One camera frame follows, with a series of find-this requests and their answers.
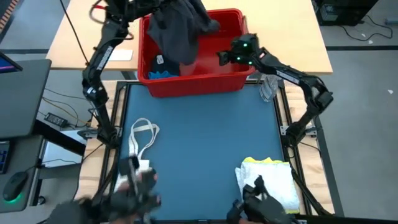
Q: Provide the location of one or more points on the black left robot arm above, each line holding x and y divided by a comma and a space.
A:
104, 56

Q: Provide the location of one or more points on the black power adapter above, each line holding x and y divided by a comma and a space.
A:
55, 119

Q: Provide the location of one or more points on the white lace garment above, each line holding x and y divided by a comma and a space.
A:
276, 183

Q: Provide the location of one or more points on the white rectangular card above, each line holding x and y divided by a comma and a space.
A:
124, 55

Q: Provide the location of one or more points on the clear spray bottle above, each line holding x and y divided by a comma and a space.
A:
268, 91

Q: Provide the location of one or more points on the black computer mouse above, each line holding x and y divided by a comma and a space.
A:
14, 186

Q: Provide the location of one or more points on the black keyboard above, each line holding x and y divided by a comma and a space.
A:
3, 157

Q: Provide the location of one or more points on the red plastic laundry basket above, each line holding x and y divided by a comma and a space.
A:
199, 84

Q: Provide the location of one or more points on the yellow shirt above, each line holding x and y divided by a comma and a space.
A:
264, 160

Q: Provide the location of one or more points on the navy garment with white label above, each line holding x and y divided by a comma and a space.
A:
169, 67

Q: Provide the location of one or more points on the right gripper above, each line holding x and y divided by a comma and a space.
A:
245, 53

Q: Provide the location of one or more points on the black aluminium table frame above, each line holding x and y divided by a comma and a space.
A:
133, 83

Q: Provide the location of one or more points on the blue table mat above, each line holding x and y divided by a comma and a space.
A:
202, 140

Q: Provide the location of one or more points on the cream canvas tote bag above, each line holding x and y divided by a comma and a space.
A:
143, 164

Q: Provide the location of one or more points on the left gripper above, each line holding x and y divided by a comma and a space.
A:
138, 7

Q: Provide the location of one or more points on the dark grey side desk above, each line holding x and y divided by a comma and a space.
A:
21, 99

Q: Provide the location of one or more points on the dark grey garment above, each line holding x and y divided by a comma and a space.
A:
177, 34

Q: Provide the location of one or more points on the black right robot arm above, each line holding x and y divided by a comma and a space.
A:
298, 77

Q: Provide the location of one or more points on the computer screen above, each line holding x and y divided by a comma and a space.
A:
6, 66

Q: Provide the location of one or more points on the light wooden desk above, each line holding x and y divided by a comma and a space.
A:
295, 37

